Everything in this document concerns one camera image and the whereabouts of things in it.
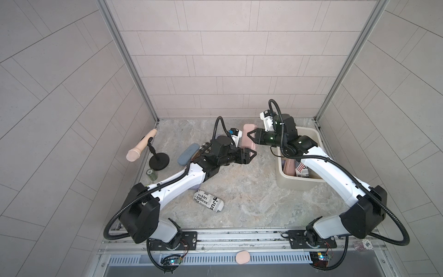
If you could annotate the pink oval tag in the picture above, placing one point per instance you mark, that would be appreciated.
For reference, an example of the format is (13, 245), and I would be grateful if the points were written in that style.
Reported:
(242, 257)

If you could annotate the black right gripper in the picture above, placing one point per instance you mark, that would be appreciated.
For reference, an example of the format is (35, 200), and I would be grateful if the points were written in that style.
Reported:
(257, 139)

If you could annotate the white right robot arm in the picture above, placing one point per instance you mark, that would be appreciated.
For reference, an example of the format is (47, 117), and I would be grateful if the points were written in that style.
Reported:
(367, 205)

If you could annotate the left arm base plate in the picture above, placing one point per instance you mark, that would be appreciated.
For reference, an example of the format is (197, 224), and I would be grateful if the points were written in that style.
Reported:
(182, 241)

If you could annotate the black microphone stand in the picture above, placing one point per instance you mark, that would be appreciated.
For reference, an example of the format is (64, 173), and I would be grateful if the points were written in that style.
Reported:
(159, 160)

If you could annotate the pink case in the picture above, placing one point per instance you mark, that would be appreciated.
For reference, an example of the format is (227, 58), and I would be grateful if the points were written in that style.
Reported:
(246, 141)
(289, 167)

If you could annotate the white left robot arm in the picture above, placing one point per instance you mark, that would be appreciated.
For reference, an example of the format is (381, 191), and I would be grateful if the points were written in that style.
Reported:
(139, 216)

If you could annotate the plaid glasses case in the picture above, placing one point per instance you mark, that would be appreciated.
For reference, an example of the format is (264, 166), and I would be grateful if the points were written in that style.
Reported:
(202, 149)

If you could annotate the pink case front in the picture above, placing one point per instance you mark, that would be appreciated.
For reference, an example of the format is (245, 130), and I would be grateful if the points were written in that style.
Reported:
(246, 141)

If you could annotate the newspaper case front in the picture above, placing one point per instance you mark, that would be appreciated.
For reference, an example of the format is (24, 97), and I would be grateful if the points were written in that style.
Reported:
(209, 201)

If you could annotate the green small object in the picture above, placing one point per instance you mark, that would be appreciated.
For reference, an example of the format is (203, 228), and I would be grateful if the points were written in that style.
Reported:
(152, 175)

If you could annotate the light blue glasses case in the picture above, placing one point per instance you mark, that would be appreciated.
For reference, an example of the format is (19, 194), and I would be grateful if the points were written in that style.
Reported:
(187, 154)

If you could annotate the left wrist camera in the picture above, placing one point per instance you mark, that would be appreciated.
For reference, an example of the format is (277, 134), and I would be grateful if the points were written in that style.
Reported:
(236, 135)

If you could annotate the right circuit board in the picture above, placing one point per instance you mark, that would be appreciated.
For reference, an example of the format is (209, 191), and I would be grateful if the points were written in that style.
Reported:
(320, 259)

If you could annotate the aluminium rail frame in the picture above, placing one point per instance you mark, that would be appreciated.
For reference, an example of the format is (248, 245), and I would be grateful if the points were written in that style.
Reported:
(203, 241)

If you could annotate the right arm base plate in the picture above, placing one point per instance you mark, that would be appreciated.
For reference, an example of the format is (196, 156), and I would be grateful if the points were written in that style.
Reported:
(303, 239)

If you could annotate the circuit board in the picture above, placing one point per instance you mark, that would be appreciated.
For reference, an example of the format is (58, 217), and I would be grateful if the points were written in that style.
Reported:
(320, 259)
(172, 260)

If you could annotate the left circuit board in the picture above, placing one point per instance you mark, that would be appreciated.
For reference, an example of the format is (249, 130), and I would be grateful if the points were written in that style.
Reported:
(172, 260)

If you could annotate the cream plastic storage box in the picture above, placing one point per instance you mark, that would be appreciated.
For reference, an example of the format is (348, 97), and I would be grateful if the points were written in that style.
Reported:
(299, 183)

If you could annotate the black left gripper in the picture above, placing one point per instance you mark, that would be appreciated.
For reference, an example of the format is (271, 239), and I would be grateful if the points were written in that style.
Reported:
(243, 159)

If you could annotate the beige microphone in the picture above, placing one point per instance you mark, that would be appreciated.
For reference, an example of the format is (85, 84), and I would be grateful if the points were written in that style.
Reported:
(136, 152)

